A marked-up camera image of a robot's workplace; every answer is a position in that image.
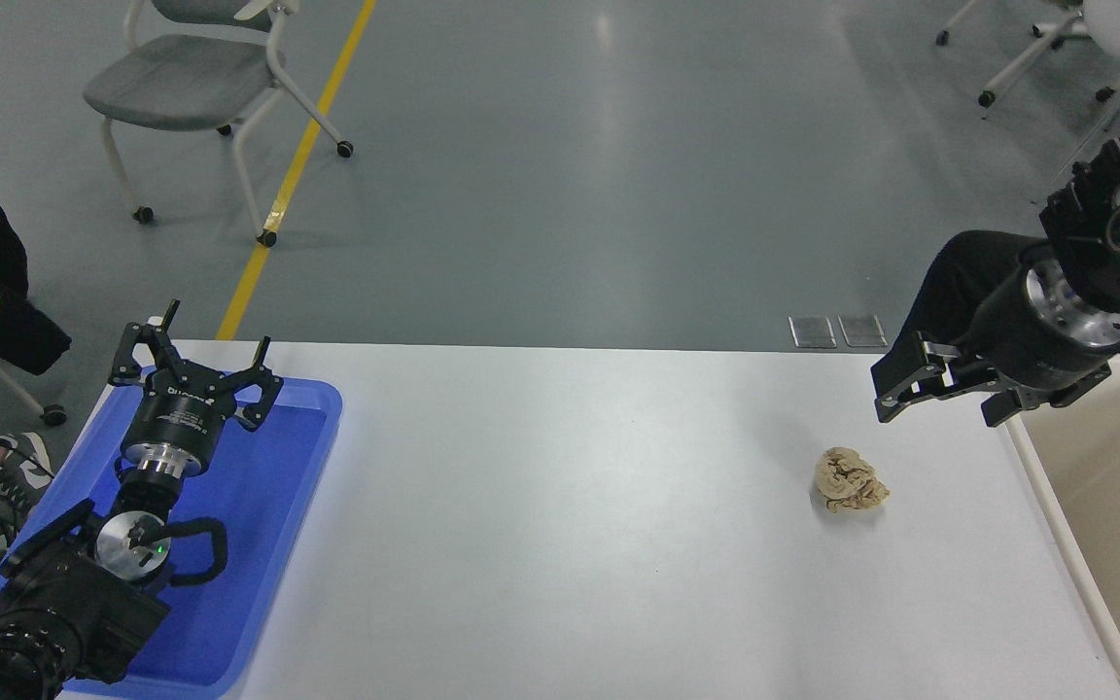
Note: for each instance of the blue plastic tray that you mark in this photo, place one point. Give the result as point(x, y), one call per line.
point(259, 506)

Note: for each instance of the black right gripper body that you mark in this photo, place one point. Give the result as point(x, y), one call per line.
point(1027, 350)

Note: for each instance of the metal floor socket plate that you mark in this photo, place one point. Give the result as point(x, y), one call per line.
point(812, 332)
point(861, 331)

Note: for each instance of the large pale bin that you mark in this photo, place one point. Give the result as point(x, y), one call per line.
point(1119, 525)

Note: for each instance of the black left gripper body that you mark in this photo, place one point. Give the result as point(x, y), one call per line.
point(178, 420)

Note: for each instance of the grey chair with white frame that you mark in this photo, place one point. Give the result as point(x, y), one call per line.
point(181, 78)

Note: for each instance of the crumpled tan paper ball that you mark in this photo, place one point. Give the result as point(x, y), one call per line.
point(850, 481)

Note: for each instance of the white chair on castors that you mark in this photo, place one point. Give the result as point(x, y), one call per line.
point(1119, 24)

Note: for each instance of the person's shoe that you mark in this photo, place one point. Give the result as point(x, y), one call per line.
point(20, 476)

